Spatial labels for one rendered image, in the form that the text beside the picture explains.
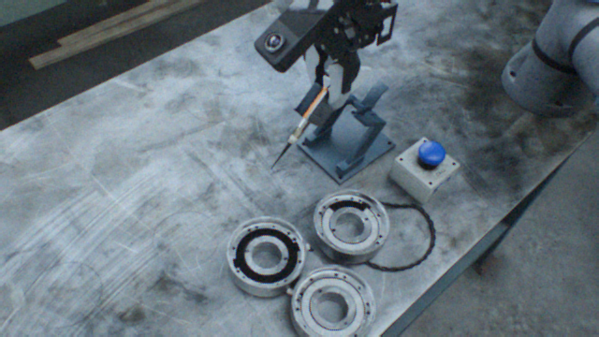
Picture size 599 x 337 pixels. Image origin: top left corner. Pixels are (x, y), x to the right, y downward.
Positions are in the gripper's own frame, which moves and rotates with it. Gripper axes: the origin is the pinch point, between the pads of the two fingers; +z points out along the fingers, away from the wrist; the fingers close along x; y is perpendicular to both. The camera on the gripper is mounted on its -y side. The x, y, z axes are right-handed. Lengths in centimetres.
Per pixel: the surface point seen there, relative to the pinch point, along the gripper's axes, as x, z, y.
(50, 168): 21.6, 12.4, -33.3
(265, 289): -13.5, 11.1, -19.7
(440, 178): -14.4, 11.7, 11.3
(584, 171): -9, 101, 120
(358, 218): -11.9, 13.1, -2.2
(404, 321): -16, 73, 18
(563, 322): -38, 100, 67
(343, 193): -7.9, 11.8, -1.9
